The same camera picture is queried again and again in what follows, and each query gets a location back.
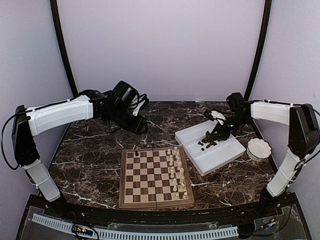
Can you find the white chess piece row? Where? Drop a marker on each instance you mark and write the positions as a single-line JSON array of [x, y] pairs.
[[173, 176]]

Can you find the right black frame post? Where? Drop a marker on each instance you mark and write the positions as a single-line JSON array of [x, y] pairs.
[[259, 48]]

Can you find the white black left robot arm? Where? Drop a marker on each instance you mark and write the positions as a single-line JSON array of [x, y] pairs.
[[36, 131]]

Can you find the wooden chess board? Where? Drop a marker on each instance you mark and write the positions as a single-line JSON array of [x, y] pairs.
[[141, 184]]

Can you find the white scalloped bowl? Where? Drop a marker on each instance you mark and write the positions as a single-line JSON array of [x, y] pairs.
[[258, 150]]

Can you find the black front rail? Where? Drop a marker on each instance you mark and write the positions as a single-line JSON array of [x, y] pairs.
[[236, 215]]

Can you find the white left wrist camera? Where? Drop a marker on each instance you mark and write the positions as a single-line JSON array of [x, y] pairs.
[[139, 103]]

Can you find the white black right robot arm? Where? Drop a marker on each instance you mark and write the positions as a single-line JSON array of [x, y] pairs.
[[298, 125]]

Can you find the pile of dark chess pieces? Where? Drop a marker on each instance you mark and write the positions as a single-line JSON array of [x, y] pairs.
[[210, 139]]

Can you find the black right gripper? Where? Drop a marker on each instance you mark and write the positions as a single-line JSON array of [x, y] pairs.
[[222, 133]]

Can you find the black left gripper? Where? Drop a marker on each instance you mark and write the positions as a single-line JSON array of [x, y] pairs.
[[138, 127]]

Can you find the white divided plastic tray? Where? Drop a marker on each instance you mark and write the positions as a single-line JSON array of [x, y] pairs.
[[206, 160]]

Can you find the white slotted cable duct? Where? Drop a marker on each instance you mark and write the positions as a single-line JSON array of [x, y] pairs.
[[121, 231]]

